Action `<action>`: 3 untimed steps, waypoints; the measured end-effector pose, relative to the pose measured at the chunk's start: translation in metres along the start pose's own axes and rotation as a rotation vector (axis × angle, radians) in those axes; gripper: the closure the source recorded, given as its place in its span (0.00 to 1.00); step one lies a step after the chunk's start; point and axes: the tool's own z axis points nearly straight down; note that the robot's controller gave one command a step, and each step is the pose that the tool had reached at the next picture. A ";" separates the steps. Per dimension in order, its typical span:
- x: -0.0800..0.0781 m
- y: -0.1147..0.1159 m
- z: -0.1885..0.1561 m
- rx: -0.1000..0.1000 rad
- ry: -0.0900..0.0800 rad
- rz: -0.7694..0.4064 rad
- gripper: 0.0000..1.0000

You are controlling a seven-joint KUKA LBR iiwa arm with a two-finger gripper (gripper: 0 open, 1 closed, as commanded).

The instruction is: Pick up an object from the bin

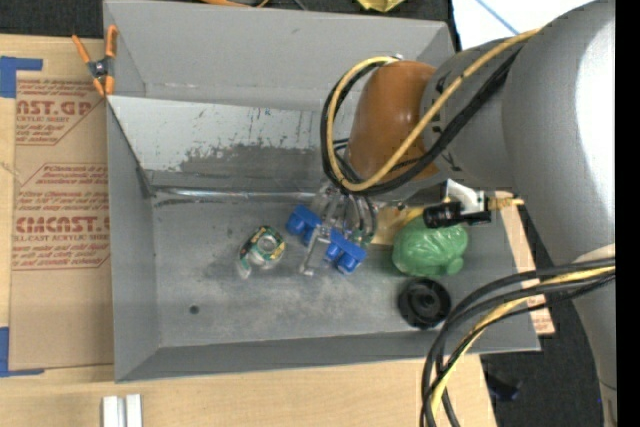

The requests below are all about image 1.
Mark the grey metal bin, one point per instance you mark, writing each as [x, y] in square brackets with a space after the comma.
[280, 310]

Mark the green toy frog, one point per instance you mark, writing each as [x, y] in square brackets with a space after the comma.
[430, 251]

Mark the pale yellow sponge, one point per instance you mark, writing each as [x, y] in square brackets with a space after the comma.
[392, 225]

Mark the blue plastic toy block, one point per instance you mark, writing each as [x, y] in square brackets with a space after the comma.
[347, 255]

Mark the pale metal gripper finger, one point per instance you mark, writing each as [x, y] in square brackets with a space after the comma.
[316, 252]

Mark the black ribbed round disc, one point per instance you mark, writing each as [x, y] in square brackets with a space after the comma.
[424, 302]

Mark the brown cardboard board red print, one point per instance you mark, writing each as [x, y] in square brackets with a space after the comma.
[60, 295]

